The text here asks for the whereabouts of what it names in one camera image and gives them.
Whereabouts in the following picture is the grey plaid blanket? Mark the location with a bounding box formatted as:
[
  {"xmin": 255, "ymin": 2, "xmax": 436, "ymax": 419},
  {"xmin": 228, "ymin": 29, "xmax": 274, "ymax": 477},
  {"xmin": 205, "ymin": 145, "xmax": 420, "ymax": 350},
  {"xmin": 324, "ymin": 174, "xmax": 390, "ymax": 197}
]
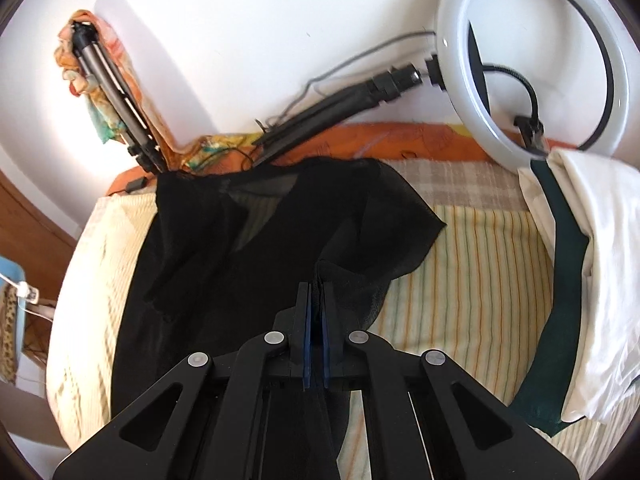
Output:
[{"xmin": 380, "ymin": 157, "xmax": 531, "ymax": 206}]

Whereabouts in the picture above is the ring light cable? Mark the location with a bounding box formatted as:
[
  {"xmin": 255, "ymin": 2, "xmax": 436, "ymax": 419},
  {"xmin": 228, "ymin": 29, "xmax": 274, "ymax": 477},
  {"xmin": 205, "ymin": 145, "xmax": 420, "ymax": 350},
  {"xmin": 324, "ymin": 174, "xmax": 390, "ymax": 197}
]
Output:
[{"xmin": 255, "ymin": 30, "xmax": 438, "ymax": 131}]

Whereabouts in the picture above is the light blue container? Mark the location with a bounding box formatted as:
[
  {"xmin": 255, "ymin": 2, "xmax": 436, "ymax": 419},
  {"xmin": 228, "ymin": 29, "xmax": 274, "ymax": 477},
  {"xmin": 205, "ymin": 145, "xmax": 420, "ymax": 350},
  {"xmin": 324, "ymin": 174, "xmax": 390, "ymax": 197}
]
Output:
[{"xmin": 0, "ymin": 255, "xmax": 27, "ymax": 301}]

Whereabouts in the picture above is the white charger cable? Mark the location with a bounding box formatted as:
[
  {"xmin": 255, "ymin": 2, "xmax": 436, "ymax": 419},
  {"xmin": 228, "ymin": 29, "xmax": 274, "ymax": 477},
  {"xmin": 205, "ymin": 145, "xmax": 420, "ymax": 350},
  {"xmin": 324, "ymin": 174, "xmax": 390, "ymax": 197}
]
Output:
[{"xmin": 0, "ymin": 272, "xmax": 56, "ymax": 321}]

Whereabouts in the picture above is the grey folded tripod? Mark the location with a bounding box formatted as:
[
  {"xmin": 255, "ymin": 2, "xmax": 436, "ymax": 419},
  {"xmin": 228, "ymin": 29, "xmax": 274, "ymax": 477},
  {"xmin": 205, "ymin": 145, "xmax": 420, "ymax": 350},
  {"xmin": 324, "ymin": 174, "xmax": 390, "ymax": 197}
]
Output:
[{"xmin": 70, "ymin": 20, "xmax": 168, "ymax": 176}]

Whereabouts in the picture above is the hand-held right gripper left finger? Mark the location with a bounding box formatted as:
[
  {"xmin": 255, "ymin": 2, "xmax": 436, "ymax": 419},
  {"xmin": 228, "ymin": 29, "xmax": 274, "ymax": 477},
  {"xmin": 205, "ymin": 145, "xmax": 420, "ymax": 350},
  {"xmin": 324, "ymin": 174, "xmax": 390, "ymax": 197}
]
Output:
[{"xmin": 52, "ymin": 282, "xmax": 314, "ymax": 480}]

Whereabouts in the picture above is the wooden furniture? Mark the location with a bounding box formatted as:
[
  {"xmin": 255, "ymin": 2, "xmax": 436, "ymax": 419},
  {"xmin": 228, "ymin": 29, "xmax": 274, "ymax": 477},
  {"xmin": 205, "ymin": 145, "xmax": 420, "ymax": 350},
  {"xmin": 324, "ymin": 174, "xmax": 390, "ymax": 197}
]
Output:
[{"xmin": 0, "ymin": 167, "xmax": 78, "ymax": 306}]

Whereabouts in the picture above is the leopard print cloth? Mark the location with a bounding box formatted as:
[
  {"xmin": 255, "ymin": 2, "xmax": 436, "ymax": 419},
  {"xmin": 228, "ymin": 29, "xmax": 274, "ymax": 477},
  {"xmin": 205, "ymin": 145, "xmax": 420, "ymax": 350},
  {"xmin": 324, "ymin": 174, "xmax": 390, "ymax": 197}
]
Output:
[{"xmin": 0, "ymin": 287, "xmax": 23, "ymax": 386}]

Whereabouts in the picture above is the black sheer garment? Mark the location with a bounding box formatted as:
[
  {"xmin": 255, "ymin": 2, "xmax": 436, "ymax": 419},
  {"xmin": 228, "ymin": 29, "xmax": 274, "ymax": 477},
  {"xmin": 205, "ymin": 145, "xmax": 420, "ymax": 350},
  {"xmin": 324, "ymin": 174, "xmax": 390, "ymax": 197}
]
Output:
[{"xmin": 110, "ymin": 157, "xmax": 447, "ymax": 480}]

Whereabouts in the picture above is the dark green cloth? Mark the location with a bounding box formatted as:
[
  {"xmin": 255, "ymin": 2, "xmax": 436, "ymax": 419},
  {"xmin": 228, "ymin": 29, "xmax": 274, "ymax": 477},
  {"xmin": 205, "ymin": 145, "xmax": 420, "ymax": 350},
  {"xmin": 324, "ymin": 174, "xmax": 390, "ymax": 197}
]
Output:
[{"xmin": 507, "ymin": 157, "xmax": 591, "ymax": 436}]

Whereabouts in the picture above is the orange patterned sheet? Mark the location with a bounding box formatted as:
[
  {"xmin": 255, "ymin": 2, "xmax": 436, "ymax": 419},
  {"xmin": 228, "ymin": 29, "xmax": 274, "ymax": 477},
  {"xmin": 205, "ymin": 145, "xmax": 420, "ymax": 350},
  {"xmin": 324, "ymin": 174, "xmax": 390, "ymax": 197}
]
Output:
[{"xmin": 185, "ymin": 121, "xmax": 531, "ymax": 171}]

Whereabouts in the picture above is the black gooseneck phone holder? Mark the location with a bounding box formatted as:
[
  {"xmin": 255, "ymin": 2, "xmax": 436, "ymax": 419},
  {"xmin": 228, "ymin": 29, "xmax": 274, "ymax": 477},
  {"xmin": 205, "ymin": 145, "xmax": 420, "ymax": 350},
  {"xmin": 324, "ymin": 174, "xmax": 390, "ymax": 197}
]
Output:
[{"xmin": 482, "ymin": 66, "xmax": 551, "ymax": 161}]

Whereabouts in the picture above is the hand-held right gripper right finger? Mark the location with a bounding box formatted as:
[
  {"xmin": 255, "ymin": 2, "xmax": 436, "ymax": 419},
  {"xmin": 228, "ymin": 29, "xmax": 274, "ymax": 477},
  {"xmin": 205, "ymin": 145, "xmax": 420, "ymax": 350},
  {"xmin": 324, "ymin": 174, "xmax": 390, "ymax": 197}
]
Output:
[{"xmin": 320, "ymin": 280, "xmax": 581, "ymax": 480}]

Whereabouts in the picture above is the white ring light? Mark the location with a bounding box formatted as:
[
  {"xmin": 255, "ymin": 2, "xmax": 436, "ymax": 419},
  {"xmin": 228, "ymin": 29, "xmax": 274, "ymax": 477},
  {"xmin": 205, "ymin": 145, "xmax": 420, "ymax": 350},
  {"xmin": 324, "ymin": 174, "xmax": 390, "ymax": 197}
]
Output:
[{"xmin": 436, "ymin": 0, "xmax": 630, "ymax": 173}]

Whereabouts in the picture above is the white cloth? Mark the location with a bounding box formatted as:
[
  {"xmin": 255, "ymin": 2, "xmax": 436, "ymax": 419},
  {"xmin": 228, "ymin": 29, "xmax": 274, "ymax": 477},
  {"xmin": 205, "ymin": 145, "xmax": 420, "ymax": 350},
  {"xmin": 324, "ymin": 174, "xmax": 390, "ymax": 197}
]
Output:
[{"xmin": 517, "ymin": 147, "xmax": 640, "ymax": 423}]

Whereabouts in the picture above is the black ring light tripod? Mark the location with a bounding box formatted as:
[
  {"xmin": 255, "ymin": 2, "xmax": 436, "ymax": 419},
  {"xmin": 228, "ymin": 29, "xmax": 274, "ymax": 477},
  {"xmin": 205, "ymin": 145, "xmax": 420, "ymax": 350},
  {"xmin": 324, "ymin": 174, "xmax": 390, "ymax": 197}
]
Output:
[{"xmin": 252, "ymin": 57, "xmax": 441, "ymax": 166}]

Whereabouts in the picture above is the colourful patterned scarf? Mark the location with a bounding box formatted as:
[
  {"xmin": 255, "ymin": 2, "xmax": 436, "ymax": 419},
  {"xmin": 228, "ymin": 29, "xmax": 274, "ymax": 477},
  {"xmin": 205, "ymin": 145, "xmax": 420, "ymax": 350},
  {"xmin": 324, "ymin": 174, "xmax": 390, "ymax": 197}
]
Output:
[{"xmin": 52, "ymin": 7, "xmax": 261, "ymax": 173}]

